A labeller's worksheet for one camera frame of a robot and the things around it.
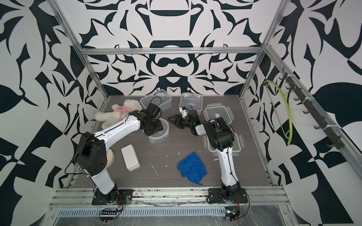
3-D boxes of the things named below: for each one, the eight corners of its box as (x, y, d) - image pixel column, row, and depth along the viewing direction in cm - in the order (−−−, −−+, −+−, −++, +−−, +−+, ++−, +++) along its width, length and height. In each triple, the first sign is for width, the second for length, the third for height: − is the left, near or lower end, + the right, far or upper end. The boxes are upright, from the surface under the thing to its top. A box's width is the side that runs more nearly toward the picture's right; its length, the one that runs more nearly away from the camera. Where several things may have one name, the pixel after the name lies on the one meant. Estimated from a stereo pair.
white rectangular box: (129, 173, 84) (126, 170, 80) (123, 151, 92) (120, 148, 88) (141, 167, 86) (139, 164, 82) (134, 146, 94) (132, 143, 90)
